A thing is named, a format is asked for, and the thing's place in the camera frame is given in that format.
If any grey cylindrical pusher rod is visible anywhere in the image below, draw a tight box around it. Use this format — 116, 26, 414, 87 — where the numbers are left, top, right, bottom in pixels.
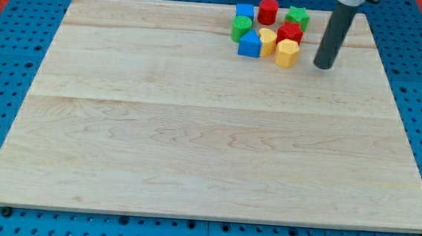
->
314, 2, 358, 70

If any yellow hexagon block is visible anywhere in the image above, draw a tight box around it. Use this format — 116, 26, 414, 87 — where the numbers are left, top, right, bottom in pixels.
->
275, 39, 300, 68

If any red hexagon block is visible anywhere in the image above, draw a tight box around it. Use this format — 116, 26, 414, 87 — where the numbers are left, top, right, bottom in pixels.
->
276, 22, 303, 44

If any green star block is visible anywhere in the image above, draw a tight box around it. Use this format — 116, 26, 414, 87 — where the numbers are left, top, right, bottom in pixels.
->
284, 6, 311, 31

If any yellow heart block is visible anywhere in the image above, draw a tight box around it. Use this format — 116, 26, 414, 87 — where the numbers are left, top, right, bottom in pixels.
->
259, 28, 277, 57

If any red cylinder block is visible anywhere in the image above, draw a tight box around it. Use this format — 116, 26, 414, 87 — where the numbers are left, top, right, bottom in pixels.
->
257, 0, 279, 25

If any blue triangle block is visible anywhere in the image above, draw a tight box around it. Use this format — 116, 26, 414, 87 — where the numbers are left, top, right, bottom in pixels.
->
237, 29, 262, 58

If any green cylinder block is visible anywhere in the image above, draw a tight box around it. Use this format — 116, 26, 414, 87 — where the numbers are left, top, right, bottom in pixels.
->
230, 15, 253, 42

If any blue cube block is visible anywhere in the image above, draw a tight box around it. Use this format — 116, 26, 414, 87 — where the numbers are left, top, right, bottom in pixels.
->
236, 3, 255, 20

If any wooden board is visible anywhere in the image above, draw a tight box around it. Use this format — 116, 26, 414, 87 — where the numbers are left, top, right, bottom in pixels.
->
0, 0, 422, 233

